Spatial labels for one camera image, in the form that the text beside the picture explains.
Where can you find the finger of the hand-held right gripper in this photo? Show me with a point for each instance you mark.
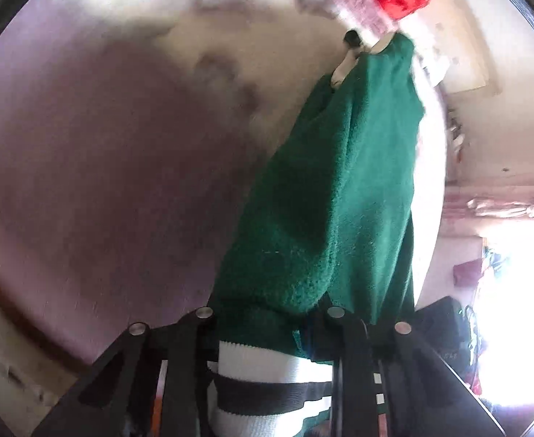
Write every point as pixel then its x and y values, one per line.
pixel 352 39

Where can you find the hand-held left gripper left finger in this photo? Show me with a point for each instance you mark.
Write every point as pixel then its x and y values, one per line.
pixel 189 350

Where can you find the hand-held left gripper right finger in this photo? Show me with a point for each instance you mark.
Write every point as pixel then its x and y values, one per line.
pixel 348 346

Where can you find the green varsity jacket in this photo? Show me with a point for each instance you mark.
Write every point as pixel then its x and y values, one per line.
pixel 339 191

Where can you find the black clothes pile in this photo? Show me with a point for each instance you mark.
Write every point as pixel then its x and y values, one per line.
pixel 444 332

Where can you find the bright red garment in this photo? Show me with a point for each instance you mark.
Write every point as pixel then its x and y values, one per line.
pixel 476 380

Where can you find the pink red garment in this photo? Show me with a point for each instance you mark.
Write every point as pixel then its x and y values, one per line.
pixel 467 273

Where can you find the window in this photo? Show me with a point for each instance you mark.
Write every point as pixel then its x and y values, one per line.
pixel 521 305

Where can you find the white drawer cabinet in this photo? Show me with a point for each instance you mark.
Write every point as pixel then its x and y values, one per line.
pixel 12 364

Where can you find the bed with purple sheet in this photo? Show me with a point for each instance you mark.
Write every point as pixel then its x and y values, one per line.
pixel 89 191

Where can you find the floral plush blanket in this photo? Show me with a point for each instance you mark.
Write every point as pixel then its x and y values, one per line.
pixel 157 18

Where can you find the tied pink floral curtain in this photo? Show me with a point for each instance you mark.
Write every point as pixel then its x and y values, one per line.
pixel 499 207

